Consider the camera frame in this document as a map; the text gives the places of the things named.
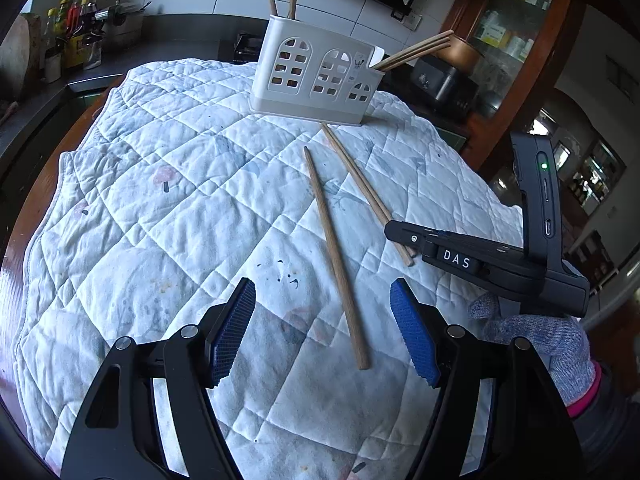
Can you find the silver pressure cooker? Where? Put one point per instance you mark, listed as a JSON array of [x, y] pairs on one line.
[[122, 25]]

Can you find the copper pot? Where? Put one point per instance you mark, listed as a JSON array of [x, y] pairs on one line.
[[465, 52]]

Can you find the person's right hand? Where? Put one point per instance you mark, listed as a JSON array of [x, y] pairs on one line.
[[560, 345]]

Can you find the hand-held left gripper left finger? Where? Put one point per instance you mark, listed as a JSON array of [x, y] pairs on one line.
[[232, 330]]

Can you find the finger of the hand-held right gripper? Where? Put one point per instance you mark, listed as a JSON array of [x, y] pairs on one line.
[[407, 237]]

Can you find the white plastic utensil holder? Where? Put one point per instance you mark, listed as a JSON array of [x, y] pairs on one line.
[[300, 105]]

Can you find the clear glass shaker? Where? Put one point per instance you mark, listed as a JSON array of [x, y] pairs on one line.
[[94, 55]]

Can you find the white quilted cloth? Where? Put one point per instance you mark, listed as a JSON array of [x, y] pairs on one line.
[[150, 210]]

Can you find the person's right forearm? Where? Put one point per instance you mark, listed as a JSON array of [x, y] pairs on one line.
[[610, 410]]

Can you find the yellow capped bottle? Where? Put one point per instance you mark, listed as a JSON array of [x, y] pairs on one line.
[[55, 25]]

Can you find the cooking oil bottle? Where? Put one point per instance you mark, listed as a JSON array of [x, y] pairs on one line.
[[80, 45]]

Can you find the wall socket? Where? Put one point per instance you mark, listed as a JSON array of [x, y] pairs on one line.
[[406, 17]]

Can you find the pink rag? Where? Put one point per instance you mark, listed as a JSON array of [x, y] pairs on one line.
[[7, 112]]

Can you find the black gas stove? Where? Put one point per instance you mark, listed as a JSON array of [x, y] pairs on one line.
[[247, 50]]

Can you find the black kitchen appliance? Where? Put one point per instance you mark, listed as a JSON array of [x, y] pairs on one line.
[[445, 87]]

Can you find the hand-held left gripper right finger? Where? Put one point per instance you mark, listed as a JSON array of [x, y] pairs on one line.
[[412, 330]]

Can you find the small white jar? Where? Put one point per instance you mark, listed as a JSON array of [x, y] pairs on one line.
[[52, 67]]

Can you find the wooden cutting board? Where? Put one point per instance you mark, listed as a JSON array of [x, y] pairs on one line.
[[20, 60]]

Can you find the wall-mounted fixture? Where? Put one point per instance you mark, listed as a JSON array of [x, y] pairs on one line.
[[619, 80]]

